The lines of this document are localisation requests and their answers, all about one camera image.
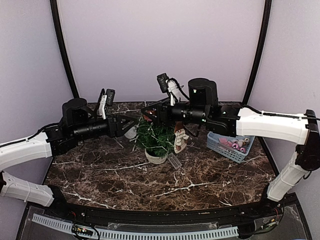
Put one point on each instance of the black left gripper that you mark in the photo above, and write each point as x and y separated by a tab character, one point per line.
113	128

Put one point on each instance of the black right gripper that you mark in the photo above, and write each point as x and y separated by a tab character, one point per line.
154	107

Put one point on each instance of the clear string light garland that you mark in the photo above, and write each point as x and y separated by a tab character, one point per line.
132	136

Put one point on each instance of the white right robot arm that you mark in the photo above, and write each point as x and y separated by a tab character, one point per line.
300	131

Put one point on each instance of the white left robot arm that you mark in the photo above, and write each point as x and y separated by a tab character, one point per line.
20	152

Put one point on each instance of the small green christmas tree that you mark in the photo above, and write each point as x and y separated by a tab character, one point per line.
155	138

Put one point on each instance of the white tree pot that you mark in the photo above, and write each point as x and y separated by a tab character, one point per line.
152	158

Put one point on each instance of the blue plastic basket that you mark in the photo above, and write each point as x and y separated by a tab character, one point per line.
234	148

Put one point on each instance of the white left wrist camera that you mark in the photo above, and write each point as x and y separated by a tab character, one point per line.
105	100

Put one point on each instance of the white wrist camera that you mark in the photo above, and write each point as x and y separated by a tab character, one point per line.
170	87
105	100

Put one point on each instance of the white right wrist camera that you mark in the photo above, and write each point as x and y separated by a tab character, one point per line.
170	87

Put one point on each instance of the white cable duct strip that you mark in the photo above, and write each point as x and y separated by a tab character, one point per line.
86	232

